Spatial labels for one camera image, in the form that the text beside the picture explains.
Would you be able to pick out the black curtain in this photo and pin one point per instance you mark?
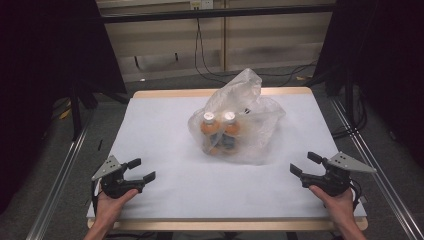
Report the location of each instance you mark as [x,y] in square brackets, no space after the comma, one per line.
[40,66]
[383,50]

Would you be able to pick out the dark metal stand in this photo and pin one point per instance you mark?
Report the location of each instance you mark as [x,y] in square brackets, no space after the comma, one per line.
[76,113]

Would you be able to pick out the metal floor rail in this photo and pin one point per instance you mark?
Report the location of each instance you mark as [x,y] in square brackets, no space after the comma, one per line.
[60,180]
[386,186]

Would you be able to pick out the black horizontal bar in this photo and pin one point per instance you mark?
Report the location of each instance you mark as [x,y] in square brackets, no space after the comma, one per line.
[216,13]

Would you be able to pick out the person's left hand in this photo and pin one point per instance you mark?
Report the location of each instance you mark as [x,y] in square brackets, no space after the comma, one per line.
[108,210]

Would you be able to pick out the orange drink bottle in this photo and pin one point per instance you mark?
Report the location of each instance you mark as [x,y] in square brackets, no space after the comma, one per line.
[230,128]
[210,128]

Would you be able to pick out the white table cover sheet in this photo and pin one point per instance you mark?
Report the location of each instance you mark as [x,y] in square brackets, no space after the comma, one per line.
[160,133]

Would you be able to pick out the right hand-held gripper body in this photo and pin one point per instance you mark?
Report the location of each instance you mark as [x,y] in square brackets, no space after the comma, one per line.
[333,183]

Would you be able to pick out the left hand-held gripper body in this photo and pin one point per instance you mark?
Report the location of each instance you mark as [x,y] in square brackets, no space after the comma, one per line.
[115,186]

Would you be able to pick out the person's right hand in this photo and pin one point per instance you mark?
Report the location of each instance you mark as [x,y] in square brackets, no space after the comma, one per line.
[340,208]

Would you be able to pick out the clear plastic bag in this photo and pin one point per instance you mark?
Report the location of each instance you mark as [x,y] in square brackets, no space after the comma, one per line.
[253,133]

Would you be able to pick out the white wall outlet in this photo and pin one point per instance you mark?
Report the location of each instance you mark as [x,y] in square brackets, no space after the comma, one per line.
[201,4]

